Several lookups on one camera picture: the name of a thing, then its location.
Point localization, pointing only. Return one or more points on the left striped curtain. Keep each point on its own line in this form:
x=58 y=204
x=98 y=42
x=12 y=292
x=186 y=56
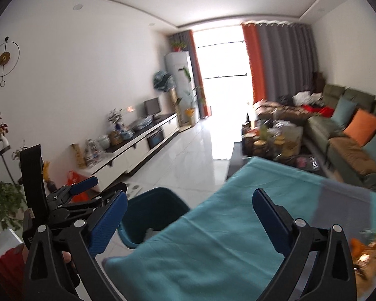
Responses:
x=186 y=40

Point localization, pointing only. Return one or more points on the orange cushion near window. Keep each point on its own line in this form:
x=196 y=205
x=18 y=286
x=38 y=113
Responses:
x=362 y=127

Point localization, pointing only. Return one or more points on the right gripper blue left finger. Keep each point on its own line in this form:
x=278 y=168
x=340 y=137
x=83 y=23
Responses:
x=109 y=218

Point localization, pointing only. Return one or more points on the small black monitor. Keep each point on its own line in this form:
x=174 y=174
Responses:
x=152 y=107

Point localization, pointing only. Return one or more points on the white standing air conditioner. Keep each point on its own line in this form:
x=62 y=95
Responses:
x=174 y=61

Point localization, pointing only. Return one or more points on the cluttered coffee table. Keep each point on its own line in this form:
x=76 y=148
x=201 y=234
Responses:
x=287 y=148

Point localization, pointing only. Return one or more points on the leafy green floor plant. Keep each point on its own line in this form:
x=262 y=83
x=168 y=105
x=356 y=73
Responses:
x=12 y=206

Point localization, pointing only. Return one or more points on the white black TV cabinet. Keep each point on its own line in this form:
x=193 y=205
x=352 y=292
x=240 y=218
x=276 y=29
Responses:
x=130 y=155

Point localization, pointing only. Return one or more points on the gold foil wrapper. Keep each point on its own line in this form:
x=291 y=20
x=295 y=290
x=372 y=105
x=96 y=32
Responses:
x=364 y=258

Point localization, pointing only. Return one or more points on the dark teal trash bin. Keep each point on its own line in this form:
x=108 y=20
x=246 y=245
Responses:
x=152 y=211

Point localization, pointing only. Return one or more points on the teal grey tablecloth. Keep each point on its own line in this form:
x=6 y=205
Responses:
x=220 y=251

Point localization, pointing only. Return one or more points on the green sectional sofa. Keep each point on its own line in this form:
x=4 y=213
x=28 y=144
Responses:
x=353 y=165

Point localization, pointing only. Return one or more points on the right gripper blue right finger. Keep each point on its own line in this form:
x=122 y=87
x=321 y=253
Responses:
x=275 y=220

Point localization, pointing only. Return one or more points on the teal cushion near window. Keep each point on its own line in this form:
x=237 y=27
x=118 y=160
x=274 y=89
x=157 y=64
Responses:
x=343 y=112

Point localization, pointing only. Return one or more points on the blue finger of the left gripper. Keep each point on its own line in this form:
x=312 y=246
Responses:
x=105 y=196
x=77 y=188

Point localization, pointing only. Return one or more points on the orange grey curtain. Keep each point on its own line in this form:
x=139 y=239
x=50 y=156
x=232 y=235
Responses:
x=282 y=57

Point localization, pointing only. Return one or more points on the person's left hand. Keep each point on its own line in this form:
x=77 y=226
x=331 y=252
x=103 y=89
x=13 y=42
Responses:
x=25 y=252

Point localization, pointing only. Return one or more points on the round wall clock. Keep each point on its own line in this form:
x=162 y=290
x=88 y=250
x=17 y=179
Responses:
x=9 y=58

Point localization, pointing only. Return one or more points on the tall green potted plant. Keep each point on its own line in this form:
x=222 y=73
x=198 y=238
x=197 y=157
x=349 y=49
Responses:
x=192 y=97

